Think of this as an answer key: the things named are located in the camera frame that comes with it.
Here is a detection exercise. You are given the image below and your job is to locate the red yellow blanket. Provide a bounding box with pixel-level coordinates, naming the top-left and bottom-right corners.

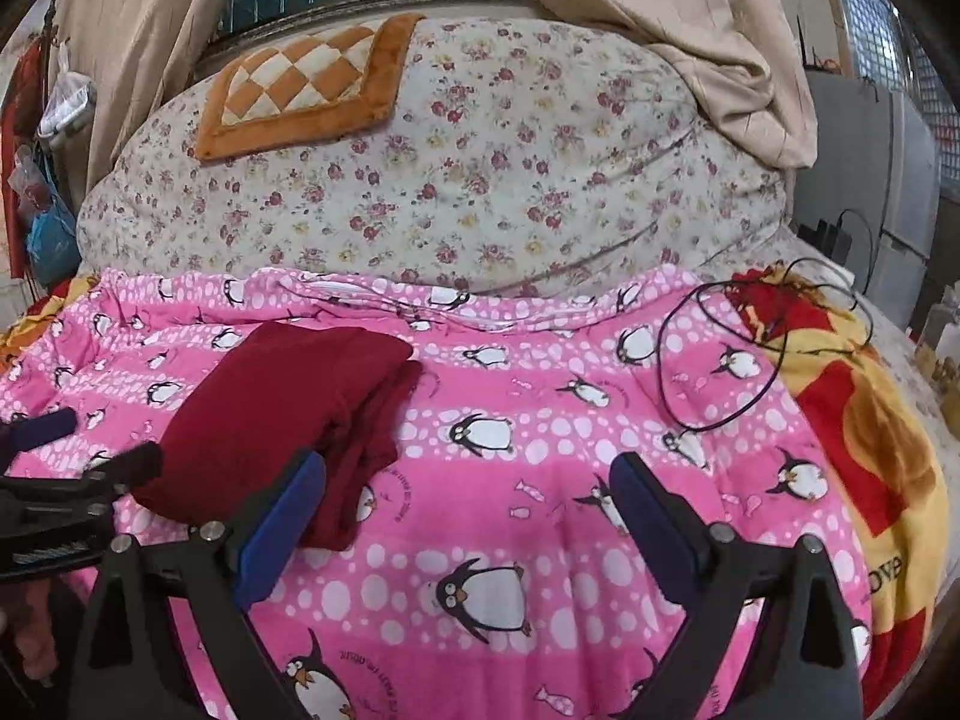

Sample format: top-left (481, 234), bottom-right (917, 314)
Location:
top-left (726, 265), bottom-right (949, 712)

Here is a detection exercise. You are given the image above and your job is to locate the pink penguin blanket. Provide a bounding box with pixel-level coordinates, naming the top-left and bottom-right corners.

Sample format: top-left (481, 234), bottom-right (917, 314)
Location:
top-left (2, 266), bottom-right (872, 718)

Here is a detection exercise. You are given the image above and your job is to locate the white plastic bag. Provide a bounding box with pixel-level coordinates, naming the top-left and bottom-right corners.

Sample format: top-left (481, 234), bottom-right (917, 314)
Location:
top-left (37, 43), bottom-right (98, 149)

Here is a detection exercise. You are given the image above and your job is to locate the blue plastic bag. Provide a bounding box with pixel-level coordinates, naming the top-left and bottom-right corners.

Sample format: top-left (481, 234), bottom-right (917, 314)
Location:
top-left (26, 195), bottom-right (82, 288)

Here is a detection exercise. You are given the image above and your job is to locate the black power adapter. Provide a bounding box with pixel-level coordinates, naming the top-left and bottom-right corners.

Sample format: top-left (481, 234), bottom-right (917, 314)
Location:
top-left (797, 220), bottom-right (853, 265)

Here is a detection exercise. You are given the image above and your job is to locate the dark red long-sleeve top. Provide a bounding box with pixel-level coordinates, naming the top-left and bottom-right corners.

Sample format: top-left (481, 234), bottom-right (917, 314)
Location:
top-left (133, 322), bottom-right (423, 551)

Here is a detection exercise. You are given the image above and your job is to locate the left beige curtain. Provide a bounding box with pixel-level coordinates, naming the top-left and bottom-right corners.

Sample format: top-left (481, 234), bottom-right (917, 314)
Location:
top-left (57, 0), bottom-right (226, 203)

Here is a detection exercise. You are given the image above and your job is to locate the orange checkered cushion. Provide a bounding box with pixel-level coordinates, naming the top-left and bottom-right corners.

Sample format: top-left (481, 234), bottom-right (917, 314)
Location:
top-left (194, 13), bottom-right (423, 163)

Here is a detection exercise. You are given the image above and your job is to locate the beige curtain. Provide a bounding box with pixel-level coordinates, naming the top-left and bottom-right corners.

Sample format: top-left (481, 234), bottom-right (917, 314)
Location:
top-left (57, 0), bottom-right (226, 203)
top-left (539, 0), bottom-right (817, 169)

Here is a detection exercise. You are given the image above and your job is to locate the floral cream quilt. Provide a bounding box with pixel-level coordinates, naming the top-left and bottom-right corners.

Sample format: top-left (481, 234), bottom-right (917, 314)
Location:
top-left (78, 18), bottom-right (789, 296)

